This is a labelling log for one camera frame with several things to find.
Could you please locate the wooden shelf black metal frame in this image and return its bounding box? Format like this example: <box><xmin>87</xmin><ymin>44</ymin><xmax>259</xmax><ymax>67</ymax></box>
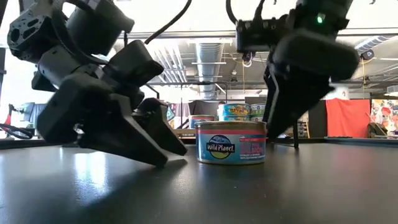
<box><xmin>144</xmin><ymin>82</ymin><xmax>301</xmax><ymax>149</ymax></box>

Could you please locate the black monitor screen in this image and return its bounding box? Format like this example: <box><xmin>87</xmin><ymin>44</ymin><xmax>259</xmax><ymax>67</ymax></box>
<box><xmin>244</xmin><ymin>96</ymin><xmax>267</xmax><ymax>105</ymax></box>

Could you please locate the black partition panel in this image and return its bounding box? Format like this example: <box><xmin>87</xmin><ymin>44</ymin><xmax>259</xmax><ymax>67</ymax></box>
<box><xmin>307</xmin><ymin>100</ymin><xmax>327</xmax><ymax>138</ymax></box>

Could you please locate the black round spotlight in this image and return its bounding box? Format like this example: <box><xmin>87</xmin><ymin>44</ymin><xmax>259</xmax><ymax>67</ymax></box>
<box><xmin>360</xmin><ymin>49</ymin><xmax>376</xmax><ymax>62</ymax></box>

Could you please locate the floral cloth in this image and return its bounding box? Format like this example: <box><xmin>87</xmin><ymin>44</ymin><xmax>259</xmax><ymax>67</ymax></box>
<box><xmin>371</xmin><ymin>98</ymin><xmax>398</xmax><ymax>140</ymax></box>

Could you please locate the black table mat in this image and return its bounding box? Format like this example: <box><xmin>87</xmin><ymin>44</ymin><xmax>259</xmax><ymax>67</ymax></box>
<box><xmin>0</xmin><ymin>141</ymin><xmax>398</xmax><ymax>224</ymax></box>

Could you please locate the silver air duct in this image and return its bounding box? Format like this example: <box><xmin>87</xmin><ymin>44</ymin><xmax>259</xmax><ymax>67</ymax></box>
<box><xmin>194</xmin><ymin>42</ymin><xmax>224</xmax><ymax>100</ymax></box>

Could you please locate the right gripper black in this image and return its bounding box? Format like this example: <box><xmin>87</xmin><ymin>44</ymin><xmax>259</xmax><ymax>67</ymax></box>
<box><xmin>262</xmin><ymin>29</ymin><xmax>360</xmax><ymax>139</ymax></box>

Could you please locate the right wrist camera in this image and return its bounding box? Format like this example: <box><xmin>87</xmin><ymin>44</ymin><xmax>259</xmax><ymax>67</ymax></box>
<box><xmin>235</xmin><ymin>17</ymin><xmax>290</xmax><ymax>54</ymax></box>

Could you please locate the corrugated silver duct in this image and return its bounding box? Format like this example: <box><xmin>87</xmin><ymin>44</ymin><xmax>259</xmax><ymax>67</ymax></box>
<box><xmin>354</xmin><ymin>35</ymin><xmax>392</xmax><ymax>52</ymax></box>

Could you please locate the silver-lid can white teal label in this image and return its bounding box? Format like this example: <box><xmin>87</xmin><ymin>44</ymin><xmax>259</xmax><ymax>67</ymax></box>
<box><xmin>218</xmin><ymin>115</ymin><xmax>251</xmax><ymax>122</ymax></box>

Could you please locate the black hanging device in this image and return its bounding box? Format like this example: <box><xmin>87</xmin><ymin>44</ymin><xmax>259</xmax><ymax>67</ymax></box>
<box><xmin>241</xmin><ymin>51</ymin><xmax>253</xmax><ymax>68</ymax></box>

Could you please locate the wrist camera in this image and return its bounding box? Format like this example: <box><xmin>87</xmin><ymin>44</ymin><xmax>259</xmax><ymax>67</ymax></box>
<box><xmin>104</xmin><ymin>40</ymin><xmax>165</xmax><ymax>88</ymax></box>
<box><xmin>235</xmin><ymin>17</ymin><xmax>290</xmax><ymax>54</ymax></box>

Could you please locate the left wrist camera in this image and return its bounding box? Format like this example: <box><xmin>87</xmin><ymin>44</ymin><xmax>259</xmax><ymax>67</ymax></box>
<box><xmin>104</xmin><ymin>40</ymin><xmax>165</xmax><ymax>88</ymax></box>

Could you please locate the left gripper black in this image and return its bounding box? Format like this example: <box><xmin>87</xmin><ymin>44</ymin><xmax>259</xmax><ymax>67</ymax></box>
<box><xmin>37</xmin><ymin>73</ymin><xmax>187</xmax><ymax>168</ymax></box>

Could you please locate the blue grey curtain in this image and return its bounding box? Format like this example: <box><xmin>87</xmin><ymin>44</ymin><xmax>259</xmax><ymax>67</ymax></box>
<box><xmin>18</xmin><ymin>102</ymin><xmax>47</xmax><ymax>125</ymax></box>

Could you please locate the black curved cable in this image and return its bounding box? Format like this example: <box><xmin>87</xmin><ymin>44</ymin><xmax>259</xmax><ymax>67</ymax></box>
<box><xmin>0</xmin><ymin>123</ymin><xmax>34</xmax><ymax>140</ymax></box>

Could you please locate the orange cloth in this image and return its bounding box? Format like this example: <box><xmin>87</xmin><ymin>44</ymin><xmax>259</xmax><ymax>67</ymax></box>
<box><xmin>325</xmin><ymin>98</ymin><xmax>372</xmax><ymax>139</ymax></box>

